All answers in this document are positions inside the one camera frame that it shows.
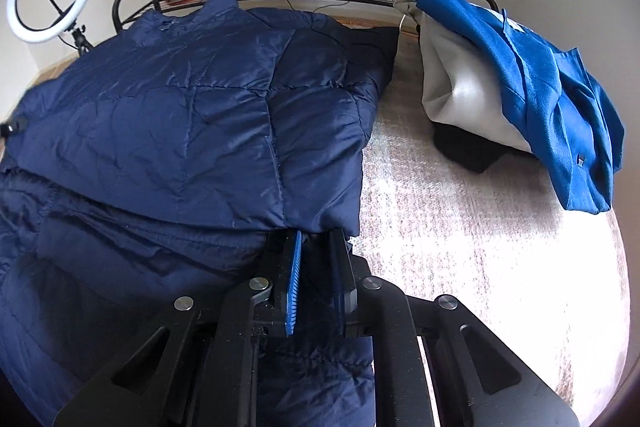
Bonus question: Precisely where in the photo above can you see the blue jacket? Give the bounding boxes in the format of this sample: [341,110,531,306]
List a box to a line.
[400,0,626,212]

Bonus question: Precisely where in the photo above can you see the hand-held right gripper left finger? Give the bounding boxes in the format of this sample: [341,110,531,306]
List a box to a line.
[52,229,306,427]

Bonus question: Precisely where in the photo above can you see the navy puffer jacket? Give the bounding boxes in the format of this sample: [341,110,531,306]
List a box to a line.
[0,0,401,427]

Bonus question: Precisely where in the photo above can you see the light grey garment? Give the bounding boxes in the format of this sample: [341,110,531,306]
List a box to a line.
[392,0,533,155]

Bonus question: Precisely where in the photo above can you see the pink checked blanket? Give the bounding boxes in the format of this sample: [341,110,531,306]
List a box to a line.
[345,14,628,427]

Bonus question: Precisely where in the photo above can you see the black garment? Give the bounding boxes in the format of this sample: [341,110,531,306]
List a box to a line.
[432,122,511,172]

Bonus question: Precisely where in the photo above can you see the black tripod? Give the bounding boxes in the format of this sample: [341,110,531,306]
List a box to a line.
[60,22,93,58]

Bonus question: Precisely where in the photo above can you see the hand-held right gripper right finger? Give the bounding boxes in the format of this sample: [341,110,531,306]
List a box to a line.
[330,229,581,427]

